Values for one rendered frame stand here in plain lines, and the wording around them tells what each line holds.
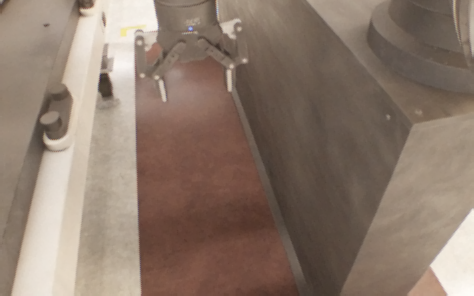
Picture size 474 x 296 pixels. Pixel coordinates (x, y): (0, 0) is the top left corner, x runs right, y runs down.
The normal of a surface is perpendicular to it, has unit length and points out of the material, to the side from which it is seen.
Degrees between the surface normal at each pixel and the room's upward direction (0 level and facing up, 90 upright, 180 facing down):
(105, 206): 0
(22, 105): 0
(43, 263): 0
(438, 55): 23
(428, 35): 90
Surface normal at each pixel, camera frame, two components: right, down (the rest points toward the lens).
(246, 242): -0.03, -0.72
